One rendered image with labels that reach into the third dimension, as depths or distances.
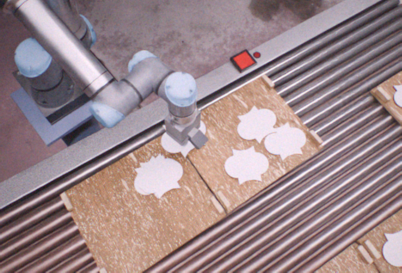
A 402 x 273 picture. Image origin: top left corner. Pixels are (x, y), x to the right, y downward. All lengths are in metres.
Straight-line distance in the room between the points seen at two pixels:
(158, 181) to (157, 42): 1.61
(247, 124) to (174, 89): 0.50
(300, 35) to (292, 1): 1.41
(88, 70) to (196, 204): 0.57
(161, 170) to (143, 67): 0.42
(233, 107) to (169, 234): 0.50
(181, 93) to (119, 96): 0.15
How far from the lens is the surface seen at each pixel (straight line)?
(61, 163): 1.38
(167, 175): 1.25
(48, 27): 0.94
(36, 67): 1.29
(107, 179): 1.30
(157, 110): 1.40
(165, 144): 1.17
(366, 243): 1.31
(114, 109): 0.92
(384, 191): 1.43
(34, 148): 2.50
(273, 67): 1.51
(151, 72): 0.95
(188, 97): 0.90
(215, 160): 1.29
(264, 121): 1.35
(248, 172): 1.28
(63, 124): 1.49
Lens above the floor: 2.15
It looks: 66 degrees down
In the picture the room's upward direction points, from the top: 3 degrees clockwise
